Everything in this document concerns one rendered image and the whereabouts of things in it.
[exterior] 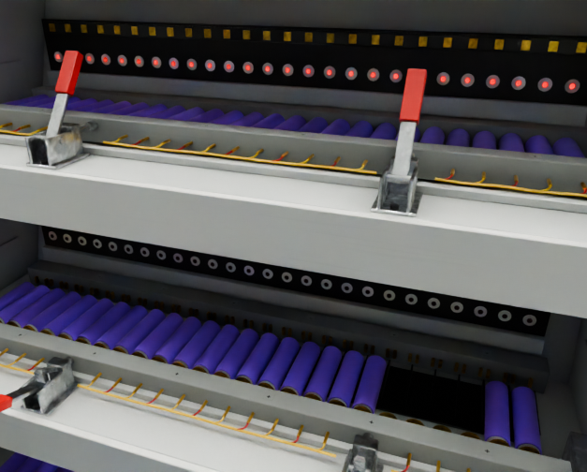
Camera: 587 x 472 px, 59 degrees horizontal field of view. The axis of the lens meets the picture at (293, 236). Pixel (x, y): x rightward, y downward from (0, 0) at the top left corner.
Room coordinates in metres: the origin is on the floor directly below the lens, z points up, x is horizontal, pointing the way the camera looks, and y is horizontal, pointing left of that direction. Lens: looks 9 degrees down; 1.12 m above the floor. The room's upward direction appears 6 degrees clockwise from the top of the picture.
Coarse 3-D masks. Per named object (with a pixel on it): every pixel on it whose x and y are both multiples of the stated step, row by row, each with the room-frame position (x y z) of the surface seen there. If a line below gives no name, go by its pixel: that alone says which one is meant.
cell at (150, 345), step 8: (168, 320) 0.49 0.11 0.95; (176, 320) 0.49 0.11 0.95; (160, 328) 0.48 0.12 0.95; (168, 328) 0.48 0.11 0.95; (176, 328) 0.49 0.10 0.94; (152, 336) 0.46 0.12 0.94; (160, 336) 0.47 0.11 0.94; (168, 336) 0.47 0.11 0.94; (144, 344) 0.45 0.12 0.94; (152, 344) 0.45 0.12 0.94; (160, 344) 0.46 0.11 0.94; (144, 352) 0.44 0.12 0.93; (152, 352) 0.45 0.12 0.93
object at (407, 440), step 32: (32, 352) 0.45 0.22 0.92; (64, 352) 0.43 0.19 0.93; (96, 352) 0.43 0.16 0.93; (128, 384) 0.42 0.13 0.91; (160, 384) 0.41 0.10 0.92; (192, 384) 0.40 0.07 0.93; (224, 384) 0.40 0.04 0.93; (192, 416) 0.38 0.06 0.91; (224, 416) 0.38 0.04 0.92; (256, 416) 0.38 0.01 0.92; (288, 416) 0.37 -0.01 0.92; (320, 416) 0.37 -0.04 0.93; (352, 416) 0.37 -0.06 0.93; (320, 448) 0.35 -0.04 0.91; (384, 448) 0.35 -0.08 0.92; (416, 448) 0.35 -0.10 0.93; (448, 448) 0.34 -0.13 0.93; (480, 448) 0.34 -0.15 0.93; (512, 448) 0.34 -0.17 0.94
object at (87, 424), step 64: (0, 256) 0.57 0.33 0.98; (64, 256) 0.58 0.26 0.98; (384, 320) 0.48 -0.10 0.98; (448, 320) 0.46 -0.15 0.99; (0, 384) 0.42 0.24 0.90; (256, 384) 0.43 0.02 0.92; (576, 384) 0.42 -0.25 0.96; (64, 448) 0.38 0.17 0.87; (128, 448) 0.36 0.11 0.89; (192, 448) 0.36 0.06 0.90; (256, 448) 0.36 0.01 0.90; (576, 448) 0.34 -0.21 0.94
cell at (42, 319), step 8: (64, 296) 0.53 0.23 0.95; (72, 296) 0.53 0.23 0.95; (80, 296) 0.53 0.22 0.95; (56, 304) 0.51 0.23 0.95; (64, 304) 0.51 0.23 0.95; (72, 304) 0.52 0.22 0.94; (48, 312) 0.50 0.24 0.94; (56, 312) 0.50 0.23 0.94; (32, 320) 0.48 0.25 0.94; (40, 320) 0.49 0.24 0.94; (48, 320) 0.49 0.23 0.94; (40, 328) 0.48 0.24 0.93
